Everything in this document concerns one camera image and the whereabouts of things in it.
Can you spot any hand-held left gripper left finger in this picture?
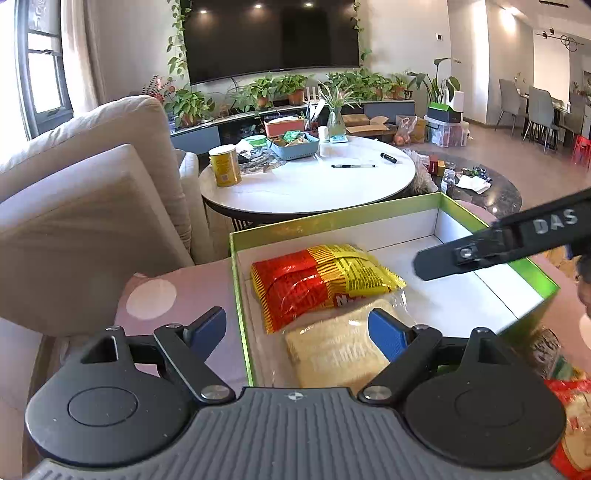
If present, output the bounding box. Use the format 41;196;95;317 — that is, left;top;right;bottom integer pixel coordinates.
81;307;236;403

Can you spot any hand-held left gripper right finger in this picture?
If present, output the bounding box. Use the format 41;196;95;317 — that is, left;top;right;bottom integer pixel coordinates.
358;308;515;401

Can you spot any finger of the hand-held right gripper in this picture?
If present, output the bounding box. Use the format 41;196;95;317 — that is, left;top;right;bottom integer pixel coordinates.
412;226;522;282

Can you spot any green cardboard box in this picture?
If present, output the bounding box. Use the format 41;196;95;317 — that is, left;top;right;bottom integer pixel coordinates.
229;191;561;388

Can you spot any pink dotted cushion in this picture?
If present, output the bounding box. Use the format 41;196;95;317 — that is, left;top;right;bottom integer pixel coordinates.
113;263;250;384

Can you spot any dark round coffee table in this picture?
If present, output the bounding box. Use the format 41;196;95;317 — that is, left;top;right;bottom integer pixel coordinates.
402;148;522;220

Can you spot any clear beige cracker packet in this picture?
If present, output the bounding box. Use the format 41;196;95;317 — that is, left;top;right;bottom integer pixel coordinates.
284;298;407;388

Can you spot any white cloth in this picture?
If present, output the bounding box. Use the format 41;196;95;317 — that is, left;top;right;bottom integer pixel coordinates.
456;175;492;195

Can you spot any red yellow snack packet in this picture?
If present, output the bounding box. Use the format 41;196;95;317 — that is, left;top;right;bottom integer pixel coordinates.
250;244;407;335

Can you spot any grey dining chair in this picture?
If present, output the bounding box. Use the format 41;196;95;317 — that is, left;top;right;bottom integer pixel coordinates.
524;86;561;151
496;78;529;134

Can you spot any clear storage bin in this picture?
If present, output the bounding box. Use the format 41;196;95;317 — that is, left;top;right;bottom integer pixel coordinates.
425;120;469;148

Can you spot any grey printed snack packet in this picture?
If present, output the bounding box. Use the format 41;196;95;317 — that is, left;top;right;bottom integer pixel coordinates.
531;329;563;377

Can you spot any plastic bag of fruit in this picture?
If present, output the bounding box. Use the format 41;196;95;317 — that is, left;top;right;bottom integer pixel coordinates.
394;116;419;147

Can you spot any white round table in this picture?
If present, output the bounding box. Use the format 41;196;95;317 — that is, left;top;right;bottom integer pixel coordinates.
199;135;416;222

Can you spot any green lid box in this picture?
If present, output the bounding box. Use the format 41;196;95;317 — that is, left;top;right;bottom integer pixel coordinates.
427;102;462;124

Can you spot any open cardboard box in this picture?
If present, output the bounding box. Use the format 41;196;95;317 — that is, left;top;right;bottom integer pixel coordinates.
342;113;391;137

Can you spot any yellow can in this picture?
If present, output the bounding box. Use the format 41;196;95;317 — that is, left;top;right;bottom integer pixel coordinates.
209;144;243;188

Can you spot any beige sofa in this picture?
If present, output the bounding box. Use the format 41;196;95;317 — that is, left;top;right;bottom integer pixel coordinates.
0;95;218;337

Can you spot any tall leafy plant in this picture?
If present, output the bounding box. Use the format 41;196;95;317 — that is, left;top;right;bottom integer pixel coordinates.
409;58;462;104

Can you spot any glass vase with plant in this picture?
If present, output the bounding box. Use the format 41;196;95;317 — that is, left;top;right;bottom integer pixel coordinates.
318;83;361;137

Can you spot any blue plastic basket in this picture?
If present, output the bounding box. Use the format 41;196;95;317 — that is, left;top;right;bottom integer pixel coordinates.
269;131;320;161

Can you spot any dark television cabinet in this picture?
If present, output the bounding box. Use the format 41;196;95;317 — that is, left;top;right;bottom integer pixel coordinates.
170;99;416;153

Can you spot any orange storage box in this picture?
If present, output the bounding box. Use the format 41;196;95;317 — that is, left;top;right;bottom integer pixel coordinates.
263;115;306;138

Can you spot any potted green plant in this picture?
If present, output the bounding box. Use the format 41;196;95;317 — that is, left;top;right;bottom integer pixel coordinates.
276;74;308;104
164;88;215;127
249;76;278;109

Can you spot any red flower plant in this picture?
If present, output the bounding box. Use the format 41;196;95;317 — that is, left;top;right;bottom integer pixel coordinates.
143;76;176;104

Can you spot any hanging green vine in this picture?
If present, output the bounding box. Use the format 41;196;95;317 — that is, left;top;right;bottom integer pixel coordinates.
167;0;192;81

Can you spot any dark framed window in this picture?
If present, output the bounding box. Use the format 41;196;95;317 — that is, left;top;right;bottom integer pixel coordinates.
16;0;75;139

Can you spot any black wall television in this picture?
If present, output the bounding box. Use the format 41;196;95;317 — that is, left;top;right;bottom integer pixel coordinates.
182;0;361;86

